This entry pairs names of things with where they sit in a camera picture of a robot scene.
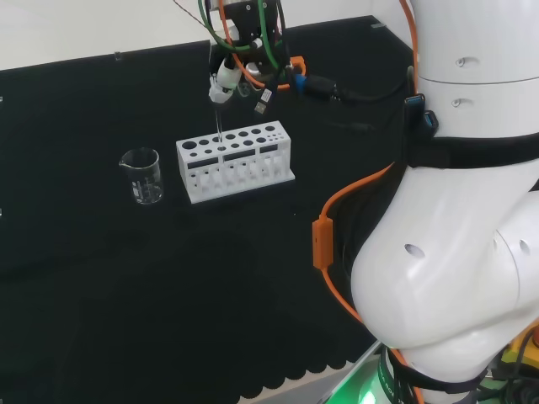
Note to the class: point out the clear glass rod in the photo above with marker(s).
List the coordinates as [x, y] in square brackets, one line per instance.
[218, 126]

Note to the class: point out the orange plastic bracket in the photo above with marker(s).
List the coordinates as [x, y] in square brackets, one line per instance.
[300, 61]

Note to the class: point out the white test tube rack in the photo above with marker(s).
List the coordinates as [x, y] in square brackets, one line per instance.
[184, 162]

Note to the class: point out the black blue USB plug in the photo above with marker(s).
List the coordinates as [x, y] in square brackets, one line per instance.
[414, 100]
[430, 120]

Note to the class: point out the yellow stop button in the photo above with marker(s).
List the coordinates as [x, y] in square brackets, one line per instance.
[520, 349]

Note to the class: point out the clear glass graduated beaker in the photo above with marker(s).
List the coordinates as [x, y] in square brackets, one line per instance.
[147, 168]

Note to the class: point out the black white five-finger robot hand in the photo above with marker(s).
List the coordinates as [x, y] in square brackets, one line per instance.
[248, 25]

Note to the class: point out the black bench cloth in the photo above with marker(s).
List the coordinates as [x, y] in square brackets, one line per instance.
[126, 273]

